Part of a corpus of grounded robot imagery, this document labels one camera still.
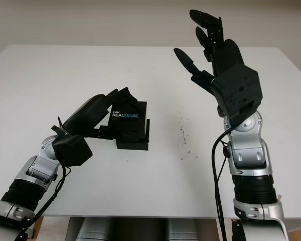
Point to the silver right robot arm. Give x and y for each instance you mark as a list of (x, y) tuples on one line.
[(250, 155)]

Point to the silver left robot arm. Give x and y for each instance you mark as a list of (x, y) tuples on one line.
[(30, 175)]

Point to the black camera box base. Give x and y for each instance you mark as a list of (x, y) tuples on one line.
[(133, 145)]

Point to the black RealSense box lid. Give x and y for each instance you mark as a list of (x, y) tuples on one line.
[(128, 120)]

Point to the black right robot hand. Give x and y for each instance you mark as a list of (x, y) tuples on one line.
[(228, 55)]

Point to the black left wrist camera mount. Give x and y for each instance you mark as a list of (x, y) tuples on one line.
[(75, 150)]

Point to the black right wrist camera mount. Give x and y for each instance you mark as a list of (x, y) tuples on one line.
[(238, 90)]

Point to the grey robot thigh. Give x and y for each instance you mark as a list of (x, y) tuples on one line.
[(178, 229), (92, 229)]

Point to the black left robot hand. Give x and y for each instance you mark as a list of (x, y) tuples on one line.
[(87, 113)]

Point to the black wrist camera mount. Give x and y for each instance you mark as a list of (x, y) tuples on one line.
[(75, 150), (238, 90)]

